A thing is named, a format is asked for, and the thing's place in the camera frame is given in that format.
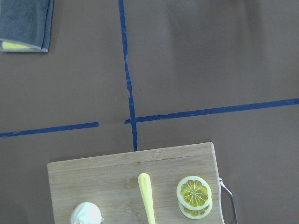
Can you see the lemon slice underneath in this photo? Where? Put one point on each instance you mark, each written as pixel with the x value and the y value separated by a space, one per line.
pixel 196 214

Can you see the lemon slice front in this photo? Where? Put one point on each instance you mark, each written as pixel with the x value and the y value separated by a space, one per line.
pixel 194 193

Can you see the bamboo cutting board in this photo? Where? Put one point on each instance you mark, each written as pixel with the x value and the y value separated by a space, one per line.
pixel 110 182

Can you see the yellow plastic knife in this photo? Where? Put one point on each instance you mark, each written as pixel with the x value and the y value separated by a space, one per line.
pixel 145 187

